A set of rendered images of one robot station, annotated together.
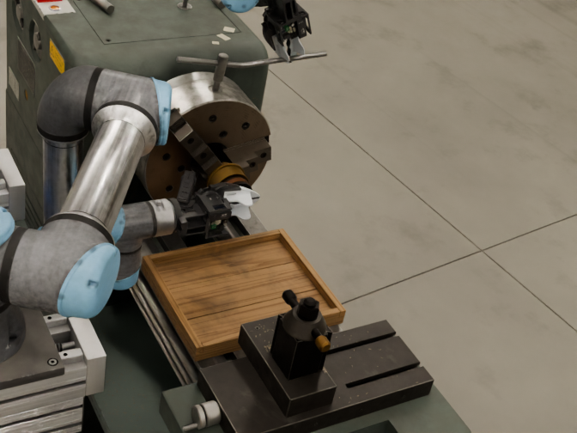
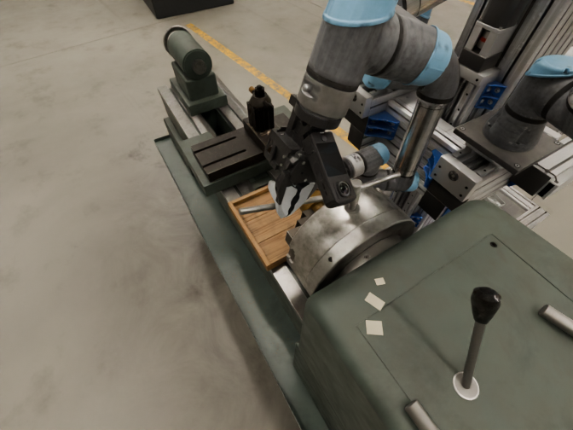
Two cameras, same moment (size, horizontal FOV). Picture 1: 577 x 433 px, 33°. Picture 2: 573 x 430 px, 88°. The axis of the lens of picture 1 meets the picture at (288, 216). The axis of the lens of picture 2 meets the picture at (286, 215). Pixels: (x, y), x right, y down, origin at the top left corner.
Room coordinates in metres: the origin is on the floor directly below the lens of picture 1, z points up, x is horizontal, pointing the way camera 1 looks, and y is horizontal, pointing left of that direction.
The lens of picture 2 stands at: (2.25, 0.10, 1.75)
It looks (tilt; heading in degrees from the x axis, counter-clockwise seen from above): 54 degrees down; 184
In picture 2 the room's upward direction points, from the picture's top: straight up
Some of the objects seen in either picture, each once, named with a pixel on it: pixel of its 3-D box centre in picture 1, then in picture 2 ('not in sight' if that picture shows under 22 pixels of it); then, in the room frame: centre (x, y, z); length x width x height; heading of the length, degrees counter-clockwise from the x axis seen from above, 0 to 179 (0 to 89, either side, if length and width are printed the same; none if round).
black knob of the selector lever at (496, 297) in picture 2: not in sight; (483, 303); (2.10, 0.34, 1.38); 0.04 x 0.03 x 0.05; 35
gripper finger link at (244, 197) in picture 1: (244, 198); not in sight; (1.65, 0.10, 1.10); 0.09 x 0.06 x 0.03; 124
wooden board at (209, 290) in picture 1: (242, 289); (290, 213); (1.61, 0.07, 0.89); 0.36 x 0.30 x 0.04; 125
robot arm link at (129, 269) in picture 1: (113, 259); (368, 179); (1.51, 0.34, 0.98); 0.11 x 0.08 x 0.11; 91
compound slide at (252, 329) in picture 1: (286, 362); (265, 133); (1.30, -0.05, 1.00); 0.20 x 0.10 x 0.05; 35
